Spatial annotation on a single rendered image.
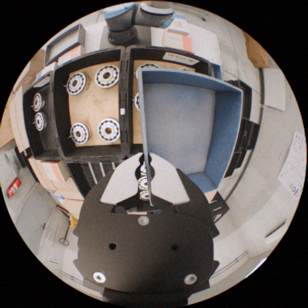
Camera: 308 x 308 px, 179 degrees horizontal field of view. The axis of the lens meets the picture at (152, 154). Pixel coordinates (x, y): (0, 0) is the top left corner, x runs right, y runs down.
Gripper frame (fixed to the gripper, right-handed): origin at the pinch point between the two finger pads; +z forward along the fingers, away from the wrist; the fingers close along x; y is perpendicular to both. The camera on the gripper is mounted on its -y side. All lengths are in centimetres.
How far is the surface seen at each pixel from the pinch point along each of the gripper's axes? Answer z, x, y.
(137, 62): 29.5, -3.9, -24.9
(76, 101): 27.0, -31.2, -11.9
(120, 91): 19.1, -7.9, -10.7
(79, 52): 32, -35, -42
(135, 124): 29.3, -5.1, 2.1
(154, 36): 43, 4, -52
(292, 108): 41, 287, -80
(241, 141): 77, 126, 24
